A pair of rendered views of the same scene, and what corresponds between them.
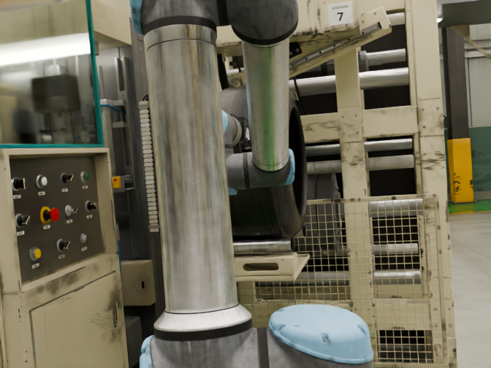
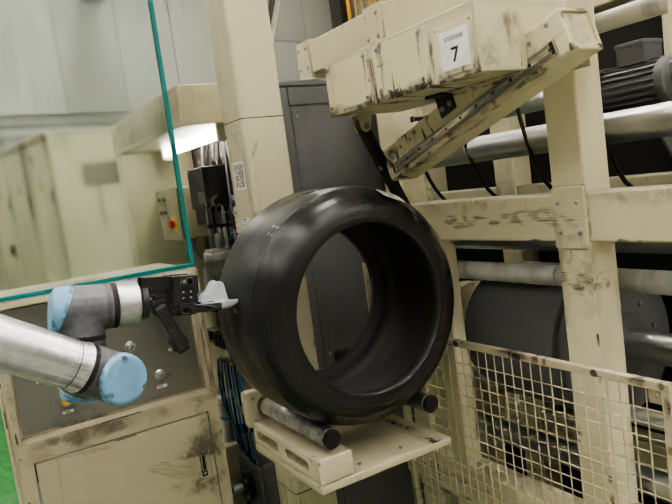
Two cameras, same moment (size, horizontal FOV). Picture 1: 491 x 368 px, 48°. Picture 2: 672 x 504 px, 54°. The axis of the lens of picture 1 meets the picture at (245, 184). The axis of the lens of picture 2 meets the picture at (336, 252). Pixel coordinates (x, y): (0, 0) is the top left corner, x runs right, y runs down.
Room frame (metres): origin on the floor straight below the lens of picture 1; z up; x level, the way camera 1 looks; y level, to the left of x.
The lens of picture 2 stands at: (0.85, -1.20, 1.46)
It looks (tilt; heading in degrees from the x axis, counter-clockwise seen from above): 6 degrees down; 46
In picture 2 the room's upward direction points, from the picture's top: 8 degrees counter-clockwise
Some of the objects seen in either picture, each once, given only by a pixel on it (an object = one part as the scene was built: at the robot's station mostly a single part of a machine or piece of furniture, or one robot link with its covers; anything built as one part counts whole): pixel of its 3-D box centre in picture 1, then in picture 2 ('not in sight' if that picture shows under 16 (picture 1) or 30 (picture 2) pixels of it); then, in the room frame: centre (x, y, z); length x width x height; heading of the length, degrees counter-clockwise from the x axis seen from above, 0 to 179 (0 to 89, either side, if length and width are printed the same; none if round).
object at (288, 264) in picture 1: (243, 264); (299, 445); (1.84, 0.03, 0.83); 0.36 x 0.09 x 0.06; 76
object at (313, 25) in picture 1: (283, 26); (429, 66); (2.24, -0.20, 1.71); 0.61 x 0.25 x 0.15; 76
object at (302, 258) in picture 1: (253, 266); (349, 442); (1.98, -0.01, 0.80); 0.37 x 0.36 x 0.02; 166
